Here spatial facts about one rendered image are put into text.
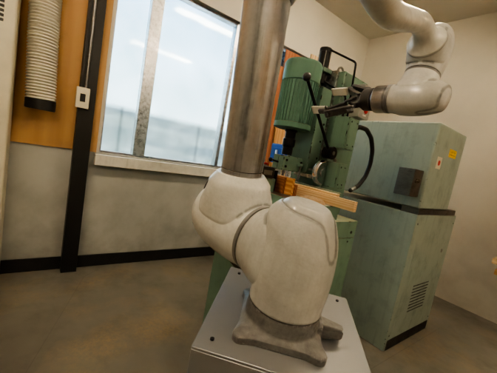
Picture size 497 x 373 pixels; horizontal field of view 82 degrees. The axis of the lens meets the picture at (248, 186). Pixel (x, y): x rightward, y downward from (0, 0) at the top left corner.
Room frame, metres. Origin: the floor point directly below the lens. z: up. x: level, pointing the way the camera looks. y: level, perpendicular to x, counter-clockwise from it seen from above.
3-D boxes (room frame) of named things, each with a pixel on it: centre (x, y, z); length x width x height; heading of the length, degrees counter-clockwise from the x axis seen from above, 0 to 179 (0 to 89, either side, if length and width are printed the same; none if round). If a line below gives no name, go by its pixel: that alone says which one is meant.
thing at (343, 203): (1.30, -0.24, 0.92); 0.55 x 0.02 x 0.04; 41
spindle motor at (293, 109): (1.40, -0.15, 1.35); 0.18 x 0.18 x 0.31
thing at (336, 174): (1.40, -0.40, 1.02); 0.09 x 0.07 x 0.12; 41
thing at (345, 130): (1.42, -0.42, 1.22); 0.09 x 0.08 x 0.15; 131
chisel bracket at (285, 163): (1.41, -0.17, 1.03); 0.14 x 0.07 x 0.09; 131
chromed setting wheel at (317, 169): (1.39, -0.33, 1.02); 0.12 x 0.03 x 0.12; 131
